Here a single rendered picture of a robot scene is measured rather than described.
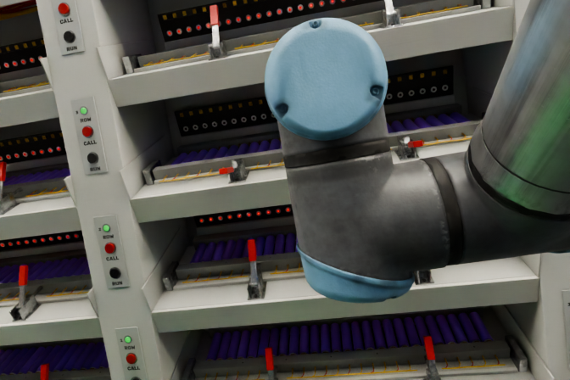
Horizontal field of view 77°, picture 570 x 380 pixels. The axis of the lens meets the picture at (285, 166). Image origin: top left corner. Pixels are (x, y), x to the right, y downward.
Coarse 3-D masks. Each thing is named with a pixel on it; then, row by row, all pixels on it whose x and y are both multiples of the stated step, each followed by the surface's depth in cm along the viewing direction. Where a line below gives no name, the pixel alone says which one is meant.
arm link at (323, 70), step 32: (288, 32) 26; (320, 32) 26; (352, 32) 25; (288, 64) 26; (320, 64) 26; (352, 64) 25; (384, 64) 25; (288, 96) 26; (320, 96) 25; (352, 96) 25; (384, 96) 26; (288, 128) 27; (320, 128) 25; (352, 128) 25; (384, 128) 28
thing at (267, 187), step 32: (448, 96) 68; (480, 96) 63; (256, 128) 73; (160, 160) 71; (128, 192) 58; (160, 192) 59; (192, 192) 57; (224, 192) 57; (256, 192) 57; (288, 192) 56
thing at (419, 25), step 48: (240, 0) 69; (288, 0) 69; (336, 0) 68; (384, 0) 53; (432, 0) 65; (480, 0) 54; (96, 48) 55; (144, 48) 71; (192, 48) 62; (240, 48) 61; (384, 48) 53; (432, 48) 52; (144, 96) 58
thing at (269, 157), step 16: (432, 128) 57; (448, 128) 56; (464, 128) 56; (208, 160) 62; (224, 160) 61; (256, 160) 61; (272, 160) 60; (160, 176) 63; (176, 176) 63; (192, 176) 61
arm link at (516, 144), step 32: (544, 0) 15; (544, 32) 16; (512, 64) 19; (544, 64) 16; (512, 96) 19; (544, 96) 17; (480, 128) 25; (512, 128) 20; (544, 128) 18; (448, 160) 28; (480, 160) 24; (512, 160) 21; (544, 160) 19; (448, 192) 26; (480, 192) 25; (512, 192) 23; (544, 192) 21; (448, 224) 26; (480, 224) 26; (512, 224) 25; (544, 224) 23; (480, 256) 27; (512, 256) 28
